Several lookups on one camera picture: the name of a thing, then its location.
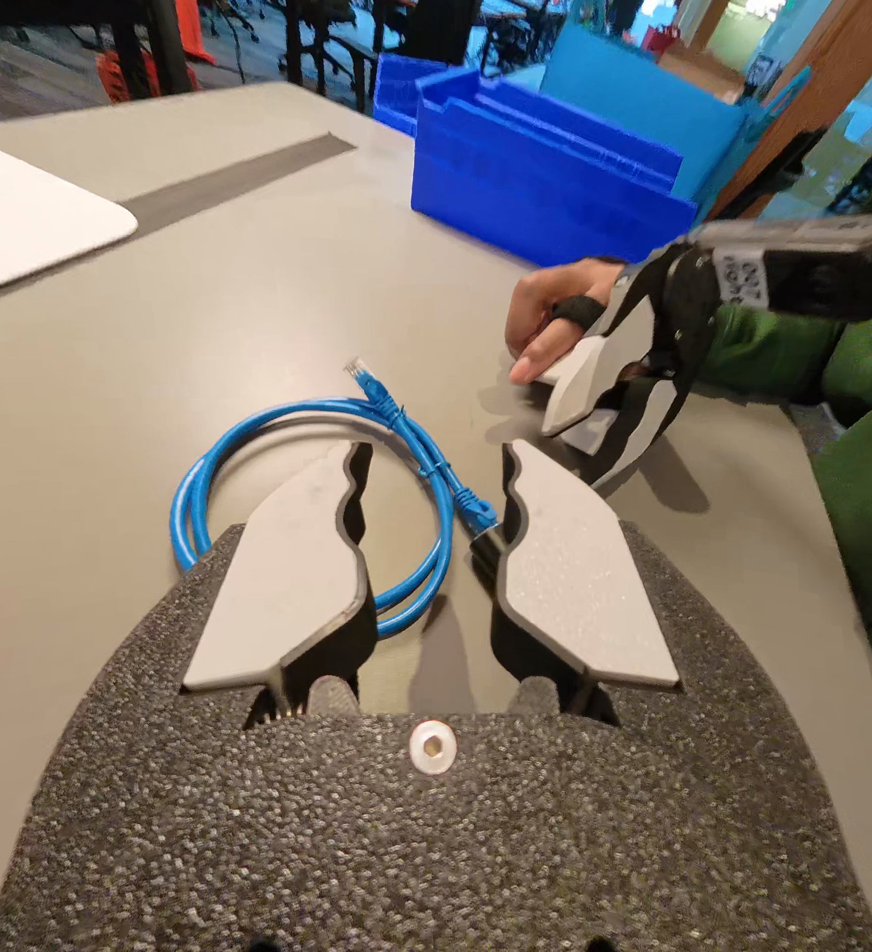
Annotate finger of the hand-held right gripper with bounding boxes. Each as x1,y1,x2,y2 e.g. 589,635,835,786
563,375,690,493
539,280,660,438

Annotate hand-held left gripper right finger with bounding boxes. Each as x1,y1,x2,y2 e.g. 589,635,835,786
490,439,683,691

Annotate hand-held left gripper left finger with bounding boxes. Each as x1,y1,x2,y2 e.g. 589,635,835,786
182,441,379,694

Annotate blue ethernet cable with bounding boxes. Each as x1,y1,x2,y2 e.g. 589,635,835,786
169,357,504,641

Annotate person's right forearm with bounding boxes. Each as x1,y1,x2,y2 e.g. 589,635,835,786
697,295,872,432

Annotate person's right hand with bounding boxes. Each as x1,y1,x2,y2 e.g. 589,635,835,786
505,258,626,389

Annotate light blue box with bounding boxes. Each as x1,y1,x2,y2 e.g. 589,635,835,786
538,21,776,202

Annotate white stand base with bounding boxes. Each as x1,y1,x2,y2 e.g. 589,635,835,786
0,139,139,306

